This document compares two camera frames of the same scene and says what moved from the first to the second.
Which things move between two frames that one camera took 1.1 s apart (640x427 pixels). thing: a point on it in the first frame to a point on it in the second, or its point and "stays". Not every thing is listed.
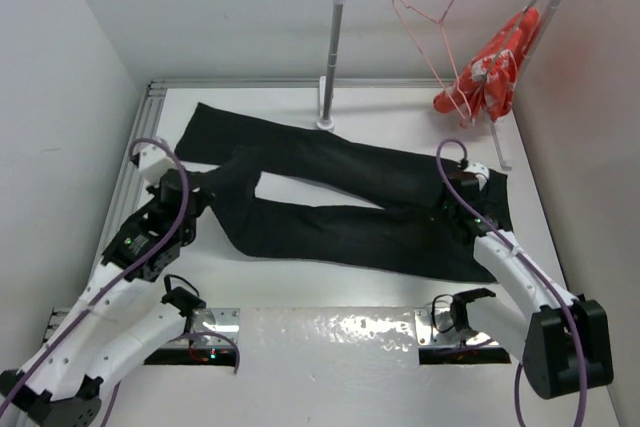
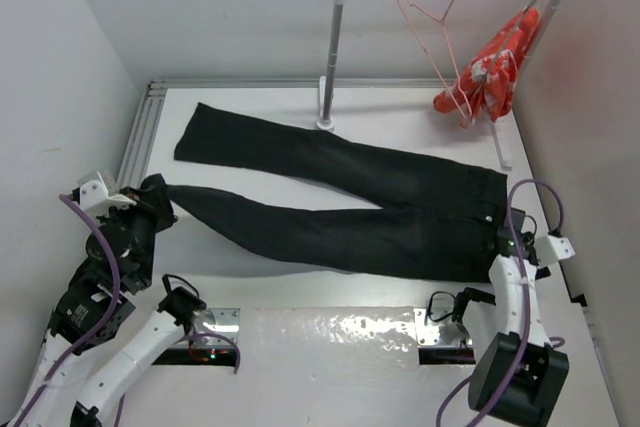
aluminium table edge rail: (61, 321) stays
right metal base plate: (427, 336) stays
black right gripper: (442, 197) to (541, 271)
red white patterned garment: (488, 86) stays
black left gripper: (202, 196) to (141, 205)
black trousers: (435, 238) stays
